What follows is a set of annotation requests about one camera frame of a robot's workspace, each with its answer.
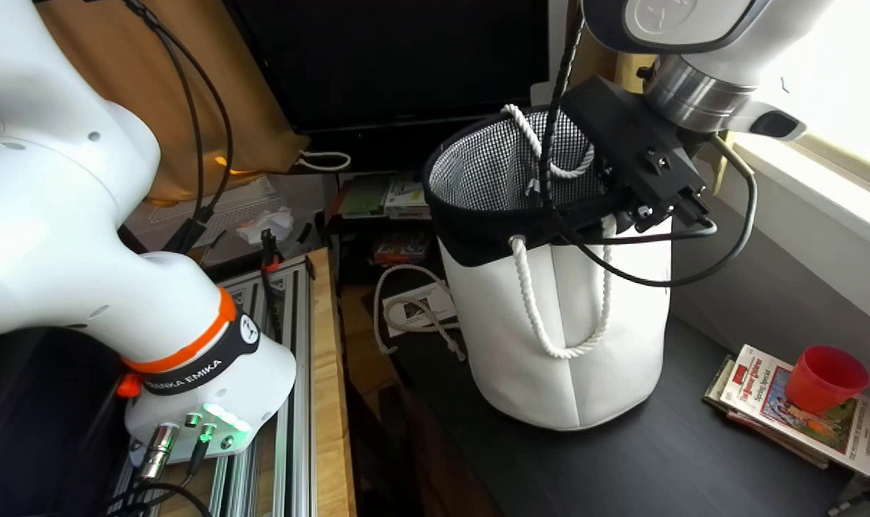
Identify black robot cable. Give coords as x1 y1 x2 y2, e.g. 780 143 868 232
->
536 16 760 289

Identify stack of booklets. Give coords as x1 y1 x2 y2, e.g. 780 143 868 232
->
704 345 870 476

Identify black flat screen television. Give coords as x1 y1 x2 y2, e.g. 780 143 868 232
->
225 0 548 136

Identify black side table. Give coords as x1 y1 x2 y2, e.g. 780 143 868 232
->
397 318 849 517

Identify white power adapter with cords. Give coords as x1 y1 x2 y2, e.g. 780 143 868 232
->
371 263 465 360

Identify red plastic cup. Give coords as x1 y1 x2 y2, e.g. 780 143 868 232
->
786 345 870 413

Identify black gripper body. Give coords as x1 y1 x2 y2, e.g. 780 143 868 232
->
554 78 714 236

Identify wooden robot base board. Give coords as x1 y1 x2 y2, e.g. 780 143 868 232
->
308 249 356 517

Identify white and black laundry bag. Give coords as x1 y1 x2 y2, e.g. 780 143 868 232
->
426 104 673 431

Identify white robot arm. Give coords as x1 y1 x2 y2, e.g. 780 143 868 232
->
0 0 670 459

